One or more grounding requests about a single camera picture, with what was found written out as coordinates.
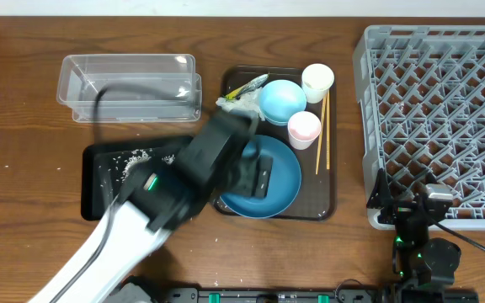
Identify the white tissue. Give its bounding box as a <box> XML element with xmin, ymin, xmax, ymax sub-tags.
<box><xmin>216</xmin><ymin>88</ymin><xmax>265</xmax><ymax>121</ymax></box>

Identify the green plastic wrapper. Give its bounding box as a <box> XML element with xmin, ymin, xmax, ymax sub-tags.
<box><xmin>224</xmin><ymin>74</ymin><xmax>269</xmax><ymax>100</ymax></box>

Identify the dark blue plate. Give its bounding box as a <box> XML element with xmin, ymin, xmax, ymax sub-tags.
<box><xmin>220</xmin><ymin>135</ymin><xmax>302</xmax><ymax>219</ymax></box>

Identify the pink plastic cup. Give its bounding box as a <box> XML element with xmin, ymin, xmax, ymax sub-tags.
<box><xmin>287</xmin><ymin>111</ymin><xmax>322</xmax><ymax>150</ymax></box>

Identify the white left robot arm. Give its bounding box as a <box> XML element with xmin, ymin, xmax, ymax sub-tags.
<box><xmin>31</xmin><ymin>110</ymin><xmax>272</xmax><ymax>302</ymax></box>

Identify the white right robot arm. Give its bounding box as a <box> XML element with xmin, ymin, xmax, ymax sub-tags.
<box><xmin>366</xmin><ymin>168</ymin><xmax>461</xmax><ymax>303</ymax></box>

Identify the grey plastic dishwasher rack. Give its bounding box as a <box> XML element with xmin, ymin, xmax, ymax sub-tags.
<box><xmin>353</xmin><ymin>25</ymin><xmax>485</xmax><ymax>231</ymax></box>

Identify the pile of white rice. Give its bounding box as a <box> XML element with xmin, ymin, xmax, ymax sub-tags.
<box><xmin>115</xmin><ymin>148</ymin><xmax>175</xmax><ymax>183</ymax></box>

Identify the light blue bowl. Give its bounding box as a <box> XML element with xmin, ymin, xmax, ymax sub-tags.
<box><xmin>258</xmin><ymin>80</ymin><xmax>306</xmax><ymax>126</ymax></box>

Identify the dark brown serving tray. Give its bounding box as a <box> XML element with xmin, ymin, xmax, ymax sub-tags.
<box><xmin>214</xmin><ymin>86</ymin><xmax>337</xmax><ymax>221</ymax></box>

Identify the black tray bin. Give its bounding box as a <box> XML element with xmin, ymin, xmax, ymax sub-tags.
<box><xmin>81</xmin><ymin>135</ymin><xmax>192</xmax><ymax>221</ymax></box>

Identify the wooden chopstick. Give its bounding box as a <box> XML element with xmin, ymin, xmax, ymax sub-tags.
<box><xmin>326</xmin><ymin>90</ymin><xmax>331</xmax><ymax>170</ymax></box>
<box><xmin>315</xmin><ymin>93</ymin><xmax>329</xmax><ymax>175</ymax></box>

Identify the cream plastic cup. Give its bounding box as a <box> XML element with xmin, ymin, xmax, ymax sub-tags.
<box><xmin>301</xmin><ymin>63</ymin><xmax>335</xmax><ymax>104</ymax></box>

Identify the clear plastic bin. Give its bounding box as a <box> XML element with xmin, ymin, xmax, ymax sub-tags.
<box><xmin>56</xmin><ymin>54</ymin><xmax>202</xmax><ymax>123</ymax></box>

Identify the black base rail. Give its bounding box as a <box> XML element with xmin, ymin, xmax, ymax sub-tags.
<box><xmin>111</xmin><ymin>275</ymin><xmax>479</xmax><ymax>303</ymax></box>

